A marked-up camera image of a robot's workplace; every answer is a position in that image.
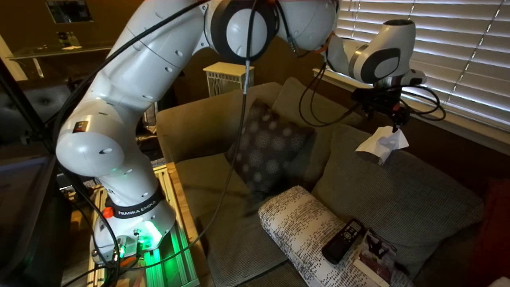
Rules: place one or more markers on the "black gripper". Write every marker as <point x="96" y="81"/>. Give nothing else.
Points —
<point x="379" y="103"/>

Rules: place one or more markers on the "white paper napkin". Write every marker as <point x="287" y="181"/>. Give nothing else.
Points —
<point x="383" y="145"/>

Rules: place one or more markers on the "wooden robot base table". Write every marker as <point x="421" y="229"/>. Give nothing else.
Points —
<point x="177" y="213"/>

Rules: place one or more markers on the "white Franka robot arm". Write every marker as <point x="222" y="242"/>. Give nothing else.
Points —
<point x="132" y="81"/>

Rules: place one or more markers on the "black remote control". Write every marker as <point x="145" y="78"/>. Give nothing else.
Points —
<point x="343" y="242"/>

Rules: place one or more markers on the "wooden window sill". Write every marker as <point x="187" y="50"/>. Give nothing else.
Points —
<point x="467" y="133"/>

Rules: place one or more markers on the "white window blind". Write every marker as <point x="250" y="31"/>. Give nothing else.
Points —
<point x="467" y="54"/>

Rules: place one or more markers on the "dark floral throw pillow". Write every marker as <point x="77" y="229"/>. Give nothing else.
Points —
<point x="265" y="153"/>

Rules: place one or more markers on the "glossy magazine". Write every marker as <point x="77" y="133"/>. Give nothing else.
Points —
<point x="379" y="258"/>

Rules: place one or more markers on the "white speckled flat pillow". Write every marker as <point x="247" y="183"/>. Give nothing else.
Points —
<point x="297" y="224"/>

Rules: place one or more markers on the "red throw blanket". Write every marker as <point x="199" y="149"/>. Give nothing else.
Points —
<point x="496" y="229"/>

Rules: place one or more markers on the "white wicker cabinet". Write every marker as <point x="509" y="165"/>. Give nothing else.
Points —
<point x="225" y="81"/>

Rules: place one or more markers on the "grey fabric sofa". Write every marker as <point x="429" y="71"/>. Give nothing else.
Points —
<point x="212" y="184"/>

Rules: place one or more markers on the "white speckled plump pillow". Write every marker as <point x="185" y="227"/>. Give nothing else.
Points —
<point x="502" y="283"/>

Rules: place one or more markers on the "small shelf ornament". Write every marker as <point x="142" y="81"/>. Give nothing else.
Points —
<point x="67" y="43"/>

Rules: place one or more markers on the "dark tufted armchair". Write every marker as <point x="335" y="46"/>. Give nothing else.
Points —
<point x="45" y="106"/>

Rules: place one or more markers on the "framed wall picture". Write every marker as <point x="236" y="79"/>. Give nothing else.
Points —
<point x="67" y="11"/>

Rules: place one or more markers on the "wall shelf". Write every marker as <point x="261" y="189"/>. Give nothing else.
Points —
<point x="53" y="52"/>

